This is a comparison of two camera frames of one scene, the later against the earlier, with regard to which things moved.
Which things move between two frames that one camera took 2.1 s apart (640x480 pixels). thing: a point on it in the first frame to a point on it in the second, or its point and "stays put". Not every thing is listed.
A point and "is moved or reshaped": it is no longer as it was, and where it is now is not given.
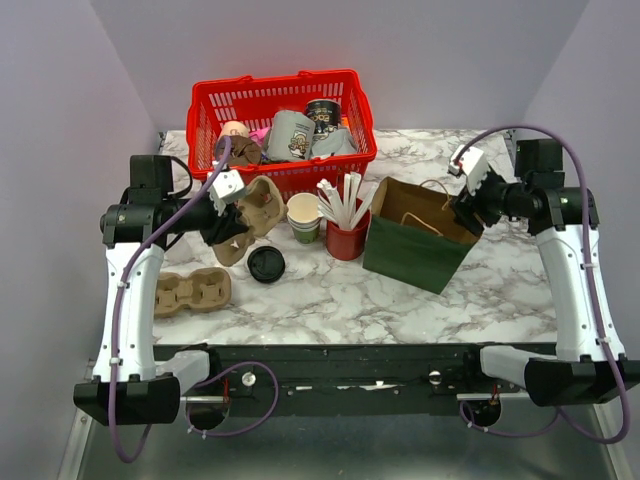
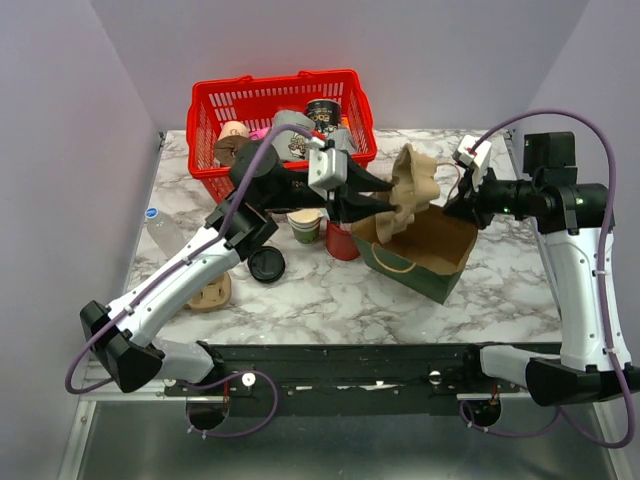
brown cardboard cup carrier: x=262 y=209 is moved or reshaped
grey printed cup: x=292 y=136 stays put
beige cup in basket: x=234 y=128 stays put
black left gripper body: x=214 y=227 to x=306 y=197
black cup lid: x=266 y=264 stays put
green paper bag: x=412 y=234 is moved or reshaped
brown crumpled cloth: x=242 y=151 stays put
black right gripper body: x=489 y=201 stays put
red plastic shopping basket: x=254 y=100 stays put
